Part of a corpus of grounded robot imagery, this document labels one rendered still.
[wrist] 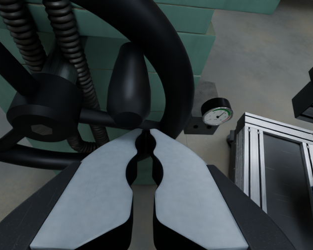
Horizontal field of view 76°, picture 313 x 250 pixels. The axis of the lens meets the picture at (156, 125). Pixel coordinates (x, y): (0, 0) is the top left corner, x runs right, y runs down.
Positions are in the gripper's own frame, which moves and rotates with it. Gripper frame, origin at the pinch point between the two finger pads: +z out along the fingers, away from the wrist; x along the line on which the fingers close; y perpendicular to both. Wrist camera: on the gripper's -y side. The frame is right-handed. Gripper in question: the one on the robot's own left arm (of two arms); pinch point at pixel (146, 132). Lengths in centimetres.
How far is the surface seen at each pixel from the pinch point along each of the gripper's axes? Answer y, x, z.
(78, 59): -2.1, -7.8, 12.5
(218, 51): 13, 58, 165
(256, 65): 21, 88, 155
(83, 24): -5.7, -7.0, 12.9
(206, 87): 8.1, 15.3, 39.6
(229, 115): 10.2, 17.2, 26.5
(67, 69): -1.2, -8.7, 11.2
